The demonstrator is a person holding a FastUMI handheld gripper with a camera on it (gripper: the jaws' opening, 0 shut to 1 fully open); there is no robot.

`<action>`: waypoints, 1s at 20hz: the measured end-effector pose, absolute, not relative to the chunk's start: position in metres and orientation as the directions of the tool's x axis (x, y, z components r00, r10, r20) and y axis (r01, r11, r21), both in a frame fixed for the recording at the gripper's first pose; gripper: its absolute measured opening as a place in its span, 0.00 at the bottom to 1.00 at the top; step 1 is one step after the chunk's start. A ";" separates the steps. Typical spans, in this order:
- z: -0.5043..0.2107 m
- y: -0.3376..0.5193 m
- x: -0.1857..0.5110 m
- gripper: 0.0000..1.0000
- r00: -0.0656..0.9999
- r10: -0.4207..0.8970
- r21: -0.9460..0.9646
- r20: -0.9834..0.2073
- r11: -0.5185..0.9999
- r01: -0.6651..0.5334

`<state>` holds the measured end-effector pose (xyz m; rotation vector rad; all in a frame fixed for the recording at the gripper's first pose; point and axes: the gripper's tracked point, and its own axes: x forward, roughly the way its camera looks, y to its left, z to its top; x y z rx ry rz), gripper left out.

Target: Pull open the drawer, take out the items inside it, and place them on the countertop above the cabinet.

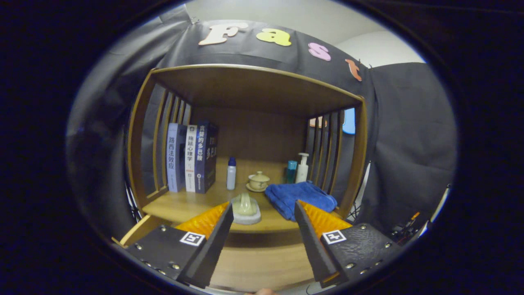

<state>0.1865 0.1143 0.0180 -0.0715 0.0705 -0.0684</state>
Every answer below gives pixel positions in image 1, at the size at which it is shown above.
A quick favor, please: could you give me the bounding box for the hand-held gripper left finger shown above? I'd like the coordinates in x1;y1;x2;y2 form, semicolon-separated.
123;202;235;289

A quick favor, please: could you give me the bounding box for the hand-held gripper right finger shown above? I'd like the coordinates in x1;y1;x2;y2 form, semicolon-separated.
294;200;404;288

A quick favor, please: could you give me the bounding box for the wooden drawer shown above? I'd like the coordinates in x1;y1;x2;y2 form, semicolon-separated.
111;214;328;292

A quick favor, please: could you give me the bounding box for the green handled white sponge brush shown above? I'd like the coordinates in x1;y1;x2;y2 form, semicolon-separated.
230;193;262;225

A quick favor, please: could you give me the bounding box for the wooden countertop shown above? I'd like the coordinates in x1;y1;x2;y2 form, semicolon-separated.
142;158;344;234

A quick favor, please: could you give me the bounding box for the wooden cabinet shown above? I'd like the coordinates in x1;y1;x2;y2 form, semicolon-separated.
126;64;368;236

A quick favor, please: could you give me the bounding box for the folded blue towel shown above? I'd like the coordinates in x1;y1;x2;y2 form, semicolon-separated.
264;182;338;222

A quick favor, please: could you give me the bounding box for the white bottle with blue cap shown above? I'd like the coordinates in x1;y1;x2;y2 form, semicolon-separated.
226;157;237;191

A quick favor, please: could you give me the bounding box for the beige lidded tea cup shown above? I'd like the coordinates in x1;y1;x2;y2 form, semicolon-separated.
246;171;271;193

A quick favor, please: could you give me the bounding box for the white pump bottle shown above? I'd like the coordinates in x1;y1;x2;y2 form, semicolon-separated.
296;153;309;184

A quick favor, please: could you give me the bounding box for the dark blue book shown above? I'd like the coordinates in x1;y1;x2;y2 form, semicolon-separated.
194;120;219;194

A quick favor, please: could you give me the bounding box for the white book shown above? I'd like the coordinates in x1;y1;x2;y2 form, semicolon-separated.
185;125;198;193

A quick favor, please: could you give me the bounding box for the light blue book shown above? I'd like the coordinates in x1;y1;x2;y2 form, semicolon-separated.
166;123;188;193

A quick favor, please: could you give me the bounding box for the black device with orange tip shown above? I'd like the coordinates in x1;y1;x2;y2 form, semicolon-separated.
393;211;422;240

